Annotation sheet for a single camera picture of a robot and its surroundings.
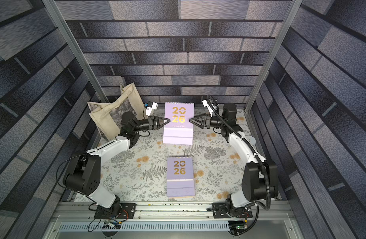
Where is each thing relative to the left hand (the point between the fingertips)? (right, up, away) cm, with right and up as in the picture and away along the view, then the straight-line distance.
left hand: (169, 123), depth 71 cm
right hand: (+11, +2, +4) cm, 11 cm away
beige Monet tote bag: (-40, 0, +17) cm, 43 cm away
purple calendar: (+5, -4, +2) cm, 7 cm away
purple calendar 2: (+5, -30, +8) cm, 32 cm away
